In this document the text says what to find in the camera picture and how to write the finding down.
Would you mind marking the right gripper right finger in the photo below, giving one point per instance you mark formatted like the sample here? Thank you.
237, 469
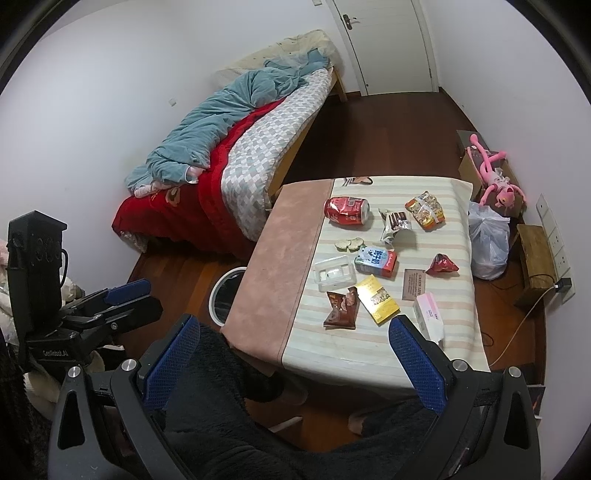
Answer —
485, 426

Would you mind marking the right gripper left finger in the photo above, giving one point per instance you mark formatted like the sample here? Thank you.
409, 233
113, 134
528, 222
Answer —
109, 425

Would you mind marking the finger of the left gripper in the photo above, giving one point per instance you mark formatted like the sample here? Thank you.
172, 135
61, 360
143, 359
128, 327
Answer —
128, 292
129, 316

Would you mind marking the white pink box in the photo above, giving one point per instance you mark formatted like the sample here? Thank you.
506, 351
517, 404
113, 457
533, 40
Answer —
429, 318

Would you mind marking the yellow box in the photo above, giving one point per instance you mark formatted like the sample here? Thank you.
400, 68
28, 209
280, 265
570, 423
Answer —
377, 300

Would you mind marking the red wrapper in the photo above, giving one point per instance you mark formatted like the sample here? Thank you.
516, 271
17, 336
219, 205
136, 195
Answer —
442, 264

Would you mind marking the brown snack bag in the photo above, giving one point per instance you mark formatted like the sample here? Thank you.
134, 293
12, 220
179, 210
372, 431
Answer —
344, 309

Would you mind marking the blue red milk carton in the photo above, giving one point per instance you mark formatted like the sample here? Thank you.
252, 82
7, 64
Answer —
376, 261

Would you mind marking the clear plastic tray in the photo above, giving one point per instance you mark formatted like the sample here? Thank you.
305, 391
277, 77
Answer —
334, 274

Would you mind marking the orange snack wrapper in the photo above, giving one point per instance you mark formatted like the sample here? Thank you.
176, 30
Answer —
427, 211

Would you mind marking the white cookie wrapper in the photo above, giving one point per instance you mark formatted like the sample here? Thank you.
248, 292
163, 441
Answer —
394, 223

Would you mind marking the crushed red soda can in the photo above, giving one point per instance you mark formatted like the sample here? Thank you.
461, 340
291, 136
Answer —
347, 211

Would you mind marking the white round trash bin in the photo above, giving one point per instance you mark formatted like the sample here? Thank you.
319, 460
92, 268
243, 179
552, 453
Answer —
223, 294

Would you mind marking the red fleece blanket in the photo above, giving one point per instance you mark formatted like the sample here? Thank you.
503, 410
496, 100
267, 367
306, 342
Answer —
193, 213

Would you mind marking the black fuzzy trousers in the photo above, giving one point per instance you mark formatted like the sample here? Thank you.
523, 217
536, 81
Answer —
218, 419

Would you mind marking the pink table cloth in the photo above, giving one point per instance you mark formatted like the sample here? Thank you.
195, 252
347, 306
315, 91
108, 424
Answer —
262, 313

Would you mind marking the brown paper card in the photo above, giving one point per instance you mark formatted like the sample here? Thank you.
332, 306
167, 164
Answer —
414, 284

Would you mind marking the wooden block stool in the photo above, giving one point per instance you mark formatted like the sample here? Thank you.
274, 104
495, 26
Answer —
537, 264

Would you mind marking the black charger plug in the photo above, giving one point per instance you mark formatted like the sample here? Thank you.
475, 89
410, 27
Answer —
563, 285

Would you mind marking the teal blue duvet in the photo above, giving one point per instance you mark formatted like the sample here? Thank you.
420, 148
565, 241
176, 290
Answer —
185, 152

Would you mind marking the white power strip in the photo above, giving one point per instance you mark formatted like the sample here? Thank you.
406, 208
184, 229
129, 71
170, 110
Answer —
557, 246

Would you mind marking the white plastic bag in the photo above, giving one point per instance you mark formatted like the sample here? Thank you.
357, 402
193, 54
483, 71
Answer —
489, 233

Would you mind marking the striped cream table cloth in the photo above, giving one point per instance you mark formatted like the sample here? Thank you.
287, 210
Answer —
363, 356

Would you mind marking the bed with checkered sheet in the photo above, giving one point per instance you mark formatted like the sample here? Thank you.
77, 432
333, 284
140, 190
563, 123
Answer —
259, 161

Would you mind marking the pink panther plush toy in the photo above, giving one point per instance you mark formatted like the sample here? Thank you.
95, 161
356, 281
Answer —
493, 186

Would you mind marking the cardboard box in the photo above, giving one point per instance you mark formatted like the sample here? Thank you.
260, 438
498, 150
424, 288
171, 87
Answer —
465, 167

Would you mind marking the beige pillow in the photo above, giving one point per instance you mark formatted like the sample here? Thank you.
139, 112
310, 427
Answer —
290, 51

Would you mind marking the white door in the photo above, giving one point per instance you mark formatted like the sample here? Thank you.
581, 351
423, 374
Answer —
389, 44

